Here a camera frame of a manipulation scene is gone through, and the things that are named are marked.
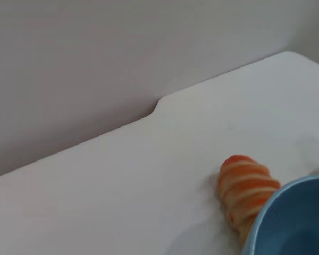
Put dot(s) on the orange striped toy bread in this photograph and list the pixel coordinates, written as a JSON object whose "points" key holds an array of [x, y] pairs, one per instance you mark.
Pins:
{"points": [[244, 188]]}

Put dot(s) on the blue bowl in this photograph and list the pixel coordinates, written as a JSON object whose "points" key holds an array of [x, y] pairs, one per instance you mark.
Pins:
{"points": [[295, 220]]}

